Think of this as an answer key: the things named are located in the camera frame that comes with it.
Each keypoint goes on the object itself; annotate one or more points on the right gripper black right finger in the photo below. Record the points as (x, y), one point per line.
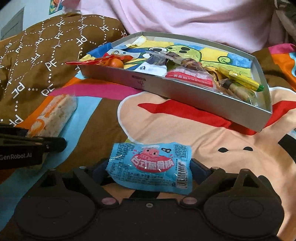
(208, 181)

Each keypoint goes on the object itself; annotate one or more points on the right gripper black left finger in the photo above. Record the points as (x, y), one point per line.
(91, 178)

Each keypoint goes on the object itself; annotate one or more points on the light blue sausage packet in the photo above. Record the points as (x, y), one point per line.
(155, 167)

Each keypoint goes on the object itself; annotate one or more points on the red white snack packet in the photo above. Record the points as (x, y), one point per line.
(199, 78)

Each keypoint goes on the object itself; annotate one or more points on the yellow brown snack packet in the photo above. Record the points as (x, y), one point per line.
(216, 75)

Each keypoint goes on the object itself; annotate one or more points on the red orange snack packet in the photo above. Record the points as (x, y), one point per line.
(102, 61)

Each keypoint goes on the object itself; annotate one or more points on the small orange fruit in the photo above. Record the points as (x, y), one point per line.
(116, 63)

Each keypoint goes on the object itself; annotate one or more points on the navy blue snack packet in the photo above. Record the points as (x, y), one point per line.
(154, 65)

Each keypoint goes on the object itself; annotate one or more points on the clear pack dark snack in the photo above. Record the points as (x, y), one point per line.
(162, 58)

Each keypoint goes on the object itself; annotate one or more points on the orange rice cracker pack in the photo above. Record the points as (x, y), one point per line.
(54, 117)

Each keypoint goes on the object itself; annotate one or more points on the colourful cartoon blanket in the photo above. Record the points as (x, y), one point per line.
(113, 113)

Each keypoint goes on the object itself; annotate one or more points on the grey cartoon tray box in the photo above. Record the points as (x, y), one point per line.
(196, 54)

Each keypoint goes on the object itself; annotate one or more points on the pink bed sheet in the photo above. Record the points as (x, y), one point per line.
(246, 25)

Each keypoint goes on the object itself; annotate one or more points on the black white patterned cloth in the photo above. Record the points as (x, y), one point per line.
(285, 10)

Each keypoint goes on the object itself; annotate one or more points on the wall poster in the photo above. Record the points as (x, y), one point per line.
(55, 6)

